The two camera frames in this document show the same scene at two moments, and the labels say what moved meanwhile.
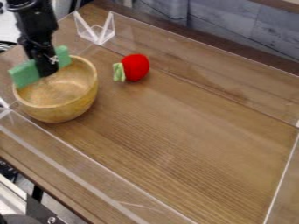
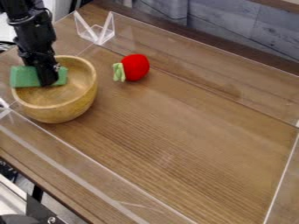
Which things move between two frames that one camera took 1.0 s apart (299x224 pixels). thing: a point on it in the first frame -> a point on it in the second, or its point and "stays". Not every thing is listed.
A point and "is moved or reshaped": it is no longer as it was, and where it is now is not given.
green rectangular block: (27, 72) is moved or reshaped
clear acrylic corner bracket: (97, 33) stays
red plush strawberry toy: (133, 69) stays
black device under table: (38, 213) stays
